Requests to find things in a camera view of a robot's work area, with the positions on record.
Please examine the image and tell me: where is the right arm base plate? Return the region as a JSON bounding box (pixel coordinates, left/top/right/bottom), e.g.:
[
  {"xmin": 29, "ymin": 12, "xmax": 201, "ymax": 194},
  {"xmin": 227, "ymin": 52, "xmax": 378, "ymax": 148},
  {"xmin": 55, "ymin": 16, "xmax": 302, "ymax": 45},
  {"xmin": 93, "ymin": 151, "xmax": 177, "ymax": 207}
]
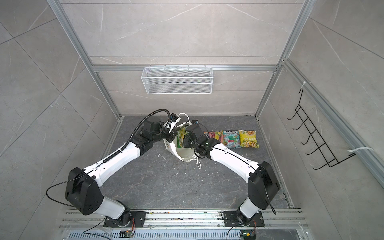
[{"xmin": 222, "ymin": 211, "xmax": 265, "ymax": 227}]

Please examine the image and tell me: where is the green spring tea candy packet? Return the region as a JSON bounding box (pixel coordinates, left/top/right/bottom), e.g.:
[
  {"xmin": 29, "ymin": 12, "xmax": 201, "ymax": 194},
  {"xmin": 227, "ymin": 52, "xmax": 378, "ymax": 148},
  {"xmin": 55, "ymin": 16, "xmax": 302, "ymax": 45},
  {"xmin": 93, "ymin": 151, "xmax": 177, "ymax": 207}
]
[{"xmin": 177, "ymin": 127, "xmax": 187, "ymax": 149}]

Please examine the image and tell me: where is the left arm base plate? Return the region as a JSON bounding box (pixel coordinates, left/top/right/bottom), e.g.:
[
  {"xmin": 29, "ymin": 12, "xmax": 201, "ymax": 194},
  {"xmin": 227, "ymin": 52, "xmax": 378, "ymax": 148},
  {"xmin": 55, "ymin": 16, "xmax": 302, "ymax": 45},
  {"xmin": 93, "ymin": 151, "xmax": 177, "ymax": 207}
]
[{"xmin": 103, "ymin": 211, "xmax": 147, "ymax": 228}]

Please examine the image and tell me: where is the teal mint candy packet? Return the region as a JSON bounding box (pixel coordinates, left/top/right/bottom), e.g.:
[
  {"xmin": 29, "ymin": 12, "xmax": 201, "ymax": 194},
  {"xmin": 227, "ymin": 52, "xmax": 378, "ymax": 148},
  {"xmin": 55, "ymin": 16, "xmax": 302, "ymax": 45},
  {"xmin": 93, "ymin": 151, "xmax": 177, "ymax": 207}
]
[{"xmin": 223, "ymin": 131, "xmax": 241, "ymax": 149}]

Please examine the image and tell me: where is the black wire hook rack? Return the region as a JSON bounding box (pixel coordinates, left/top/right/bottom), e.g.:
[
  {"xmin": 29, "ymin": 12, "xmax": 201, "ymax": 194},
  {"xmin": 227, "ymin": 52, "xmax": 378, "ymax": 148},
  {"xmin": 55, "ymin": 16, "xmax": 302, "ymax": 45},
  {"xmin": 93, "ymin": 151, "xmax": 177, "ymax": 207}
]
[{"xmin": 287, "ymin": 89, "xmax": 356, "ymax": 170}]

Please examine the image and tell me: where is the white floral paper bag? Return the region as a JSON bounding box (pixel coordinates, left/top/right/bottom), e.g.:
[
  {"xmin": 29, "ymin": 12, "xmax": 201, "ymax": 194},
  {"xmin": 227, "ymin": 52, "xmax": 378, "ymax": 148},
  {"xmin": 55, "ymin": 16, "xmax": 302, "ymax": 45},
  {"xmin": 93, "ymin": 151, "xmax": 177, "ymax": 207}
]
[{"xmin": 163, "ymin": 113, "xmax": 202, "ymax": 170}]

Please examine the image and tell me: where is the aluminium front rail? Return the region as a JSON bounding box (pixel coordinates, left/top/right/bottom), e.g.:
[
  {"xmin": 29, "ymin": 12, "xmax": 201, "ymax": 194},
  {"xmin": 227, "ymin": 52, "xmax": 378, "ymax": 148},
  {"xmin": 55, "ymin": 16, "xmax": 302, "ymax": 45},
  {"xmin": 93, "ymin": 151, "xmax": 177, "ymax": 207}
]
[{"xmin": 58, "ymin": 209, "xmax": 310, "ymax": 231}]

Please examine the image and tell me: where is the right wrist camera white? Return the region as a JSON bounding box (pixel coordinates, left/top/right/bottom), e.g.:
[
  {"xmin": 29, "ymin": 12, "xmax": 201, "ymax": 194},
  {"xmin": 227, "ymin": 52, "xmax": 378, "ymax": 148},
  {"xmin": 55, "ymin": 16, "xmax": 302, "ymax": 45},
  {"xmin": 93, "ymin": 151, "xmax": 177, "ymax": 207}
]
[{"xmin": 186, "ymin": 120, "xmax": 199, "ymax": 127}]

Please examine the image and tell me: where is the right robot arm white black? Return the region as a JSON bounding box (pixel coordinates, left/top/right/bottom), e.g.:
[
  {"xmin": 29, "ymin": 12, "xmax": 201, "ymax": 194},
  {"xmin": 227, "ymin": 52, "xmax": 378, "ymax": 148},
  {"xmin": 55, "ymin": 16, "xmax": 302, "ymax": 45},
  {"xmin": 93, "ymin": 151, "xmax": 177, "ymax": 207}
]
[{"xmin": 184, "ymin": 124, "xmax": 281, "ymax": 226}]

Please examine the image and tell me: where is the yellow orange snack packet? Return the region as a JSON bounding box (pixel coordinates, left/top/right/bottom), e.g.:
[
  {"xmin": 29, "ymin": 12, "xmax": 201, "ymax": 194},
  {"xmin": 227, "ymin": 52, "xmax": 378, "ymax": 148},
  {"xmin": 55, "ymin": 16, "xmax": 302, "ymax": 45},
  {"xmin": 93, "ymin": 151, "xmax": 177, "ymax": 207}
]
[{"xmin": 204, "ymin": 131, "xmax": 223, "ymax": 143}]

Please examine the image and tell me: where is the white wire mesh basket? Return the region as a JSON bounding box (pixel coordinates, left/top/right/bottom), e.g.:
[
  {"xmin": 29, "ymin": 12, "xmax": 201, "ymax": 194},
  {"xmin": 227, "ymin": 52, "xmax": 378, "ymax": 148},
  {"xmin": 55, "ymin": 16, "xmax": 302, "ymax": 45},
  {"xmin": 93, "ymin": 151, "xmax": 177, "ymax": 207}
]
[{"xmin": 141, "ymin": 67, "xmax": 214, "ymax": 95}]

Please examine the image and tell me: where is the green circuit board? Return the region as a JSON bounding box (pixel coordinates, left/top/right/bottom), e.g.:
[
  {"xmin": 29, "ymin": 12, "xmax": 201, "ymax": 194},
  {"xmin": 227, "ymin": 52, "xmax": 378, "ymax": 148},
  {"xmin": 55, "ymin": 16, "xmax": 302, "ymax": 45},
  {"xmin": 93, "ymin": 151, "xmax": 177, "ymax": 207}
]
[{"xmin": 240, "ymin": 231, "xmax": 256, "ymax": 240}]

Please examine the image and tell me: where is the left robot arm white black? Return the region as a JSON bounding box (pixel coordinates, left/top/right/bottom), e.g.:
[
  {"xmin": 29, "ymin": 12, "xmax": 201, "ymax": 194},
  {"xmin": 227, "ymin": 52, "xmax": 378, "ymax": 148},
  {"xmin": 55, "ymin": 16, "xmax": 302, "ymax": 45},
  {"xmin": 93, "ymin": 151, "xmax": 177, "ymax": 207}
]
[{"xmin": 65, "ymin": 116, "xmax": 180, "ymax": 227}]

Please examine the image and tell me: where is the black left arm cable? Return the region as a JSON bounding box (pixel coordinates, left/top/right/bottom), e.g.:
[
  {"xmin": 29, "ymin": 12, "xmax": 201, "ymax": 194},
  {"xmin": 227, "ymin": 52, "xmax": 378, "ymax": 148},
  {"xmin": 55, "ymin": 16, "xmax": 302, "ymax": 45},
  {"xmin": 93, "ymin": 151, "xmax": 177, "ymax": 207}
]
[{"xmin": 118, "ymin": 108, "xmax": 171, "ymax": 154}]

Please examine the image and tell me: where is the yellow green snack packet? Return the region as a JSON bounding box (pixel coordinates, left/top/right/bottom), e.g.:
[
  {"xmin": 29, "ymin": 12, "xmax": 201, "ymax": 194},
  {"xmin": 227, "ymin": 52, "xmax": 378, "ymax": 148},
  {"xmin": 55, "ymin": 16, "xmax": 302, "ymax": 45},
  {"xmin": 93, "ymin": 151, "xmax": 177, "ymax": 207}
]
[{"xmin": 239, "ymin": 130, "xmax": 259, "ymax": 149}]

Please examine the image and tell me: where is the white cable tie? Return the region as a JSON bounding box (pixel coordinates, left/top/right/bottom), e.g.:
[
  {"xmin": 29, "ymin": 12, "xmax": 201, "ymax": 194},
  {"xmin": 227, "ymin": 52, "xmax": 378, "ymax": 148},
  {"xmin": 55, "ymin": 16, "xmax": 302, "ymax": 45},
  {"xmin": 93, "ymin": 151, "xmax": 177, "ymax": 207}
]
[{"xmin": 347, "ymin": 147, "xmax": 374, "ymax": 153}]

